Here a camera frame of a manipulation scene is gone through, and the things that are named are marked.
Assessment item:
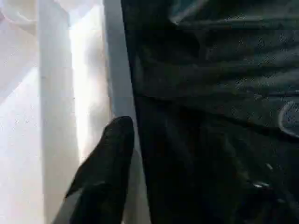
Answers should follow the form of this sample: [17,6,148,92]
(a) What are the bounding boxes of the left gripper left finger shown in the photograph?
[52,116,135,224]

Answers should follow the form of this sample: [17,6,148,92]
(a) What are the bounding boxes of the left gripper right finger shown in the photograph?
[163,115,240,224]

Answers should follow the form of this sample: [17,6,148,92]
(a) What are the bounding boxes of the white plastic table top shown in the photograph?
[0,0,151,224]

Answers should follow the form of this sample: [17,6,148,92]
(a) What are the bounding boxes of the black mat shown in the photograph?
[120,0,299,224]

